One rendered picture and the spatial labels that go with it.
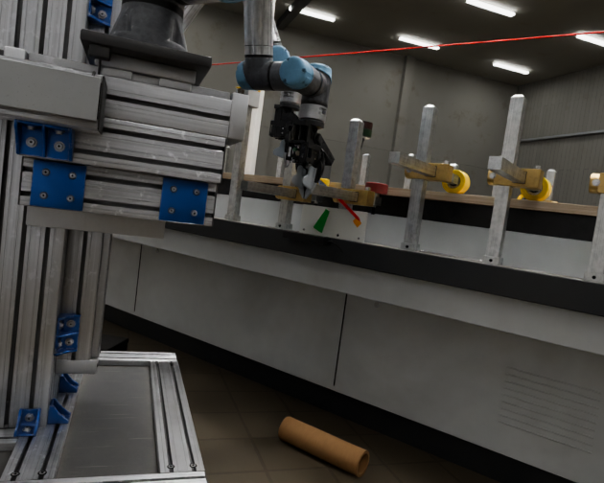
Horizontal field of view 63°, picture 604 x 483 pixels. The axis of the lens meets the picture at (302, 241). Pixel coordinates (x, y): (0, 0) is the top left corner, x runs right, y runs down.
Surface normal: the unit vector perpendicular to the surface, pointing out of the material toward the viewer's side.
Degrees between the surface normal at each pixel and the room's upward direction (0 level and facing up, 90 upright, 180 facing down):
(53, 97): 90
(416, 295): 90
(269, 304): 90
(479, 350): 90
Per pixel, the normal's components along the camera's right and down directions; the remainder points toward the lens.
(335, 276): -0.58, -0.02
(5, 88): 0.32, 0.11
